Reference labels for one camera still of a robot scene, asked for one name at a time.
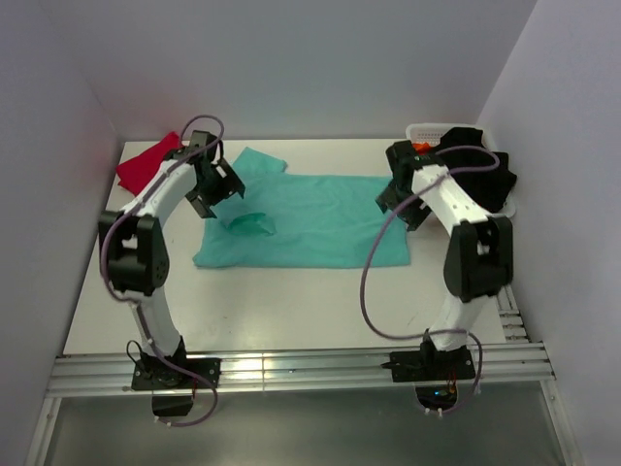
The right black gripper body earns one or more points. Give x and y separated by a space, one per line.
407 204

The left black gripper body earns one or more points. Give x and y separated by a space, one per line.
210 191

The teal t-shirt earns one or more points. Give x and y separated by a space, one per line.
299 221

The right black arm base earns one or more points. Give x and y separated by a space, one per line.
435 374

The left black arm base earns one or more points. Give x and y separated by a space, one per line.
173 393

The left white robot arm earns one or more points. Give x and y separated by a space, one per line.
134 260

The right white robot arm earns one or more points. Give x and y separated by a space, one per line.
479 256

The orange t-shirt in basket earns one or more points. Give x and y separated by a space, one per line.
422 147

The white plastic basket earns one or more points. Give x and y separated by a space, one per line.
431 133

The folded red t-shirt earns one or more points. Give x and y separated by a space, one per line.
135 173

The aluminium mounting rail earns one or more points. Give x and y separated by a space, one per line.
515 360

